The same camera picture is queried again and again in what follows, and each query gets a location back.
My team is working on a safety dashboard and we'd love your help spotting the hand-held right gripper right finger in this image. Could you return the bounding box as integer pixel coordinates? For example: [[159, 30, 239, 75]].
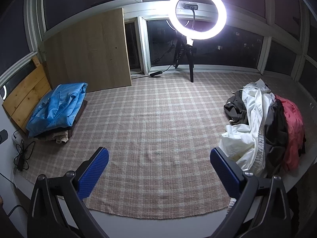
[[210, 147, 293, 238]]

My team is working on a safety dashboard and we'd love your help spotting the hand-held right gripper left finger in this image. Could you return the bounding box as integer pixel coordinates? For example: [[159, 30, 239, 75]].
[[27, 147, 110, 238]]

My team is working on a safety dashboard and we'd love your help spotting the pink shirt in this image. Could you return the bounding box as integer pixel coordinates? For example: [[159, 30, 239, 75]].
[[275, 95, 306, 171]]

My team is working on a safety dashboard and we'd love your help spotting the beige folded garment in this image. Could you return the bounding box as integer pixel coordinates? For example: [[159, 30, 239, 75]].
[[46, 131, 69, 145]]

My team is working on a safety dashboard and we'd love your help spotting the dark folded garment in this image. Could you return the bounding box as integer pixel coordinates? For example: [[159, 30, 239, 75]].
[[33, 99, 88, 144]]

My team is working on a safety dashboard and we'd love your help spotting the white garment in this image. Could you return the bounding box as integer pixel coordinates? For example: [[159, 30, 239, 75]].
[[219, 79, 276, 178]]

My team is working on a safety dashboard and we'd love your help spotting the dark grey garment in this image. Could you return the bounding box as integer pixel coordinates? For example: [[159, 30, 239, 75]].
[[223, 90, 248, 125]]

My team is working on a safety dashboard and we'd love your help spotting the dark brown garment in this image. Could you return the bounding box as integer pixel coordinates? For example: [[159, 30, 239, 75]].
[[264, 99, 290, 179]]

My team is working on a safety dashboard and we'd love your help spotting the plaid blanket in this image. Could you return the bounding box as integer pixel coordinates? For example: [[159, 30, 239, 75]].
[[17, 72, 298, 220]]

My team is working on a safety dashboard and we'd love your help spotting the blue garment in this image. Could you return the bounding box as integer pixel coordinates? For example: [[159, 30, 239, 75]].
[[26, 82, 89, 138]]

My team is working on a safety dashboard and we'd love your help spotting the black power adapter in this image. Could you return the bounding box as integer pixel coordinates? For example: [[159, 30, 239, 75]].
[[15, 156, 25, 172]]

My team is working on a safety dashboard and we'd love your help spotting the pine wooden board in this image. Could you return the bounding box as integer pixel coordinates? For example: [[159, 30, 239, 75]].
[[2, 56, 52, 133]]

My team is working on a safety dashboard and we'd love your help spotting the light wooden panel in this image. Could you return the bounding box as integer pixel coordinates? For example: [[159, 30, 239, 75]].
[[43, 7, 132, 93]]

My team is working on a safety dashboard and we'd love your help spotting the black tripod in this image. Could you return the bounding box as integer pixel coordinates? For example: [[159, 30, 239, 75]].
[[173, 31, 195, 83]]

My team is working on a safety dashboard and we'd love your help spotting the black phone holder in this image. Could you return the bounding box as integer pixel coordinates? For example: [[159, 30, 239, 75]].
[[183, 2, 199, 30]]

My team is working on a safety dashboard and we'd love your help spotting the black cable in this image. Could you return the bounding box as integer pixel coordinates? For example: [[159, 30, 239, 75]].
[[12, 129, 36, 171]]

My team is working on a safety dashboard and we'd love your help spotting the ring light cable with remote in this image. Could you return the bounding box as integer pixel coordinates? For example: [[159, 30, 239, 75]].
[[131, 42, 184, 78]]

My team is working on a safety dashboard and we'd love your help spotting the white window frame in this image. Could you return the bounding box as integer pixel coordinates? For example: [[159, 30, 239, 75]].
[[0, 0, 317, 80]]

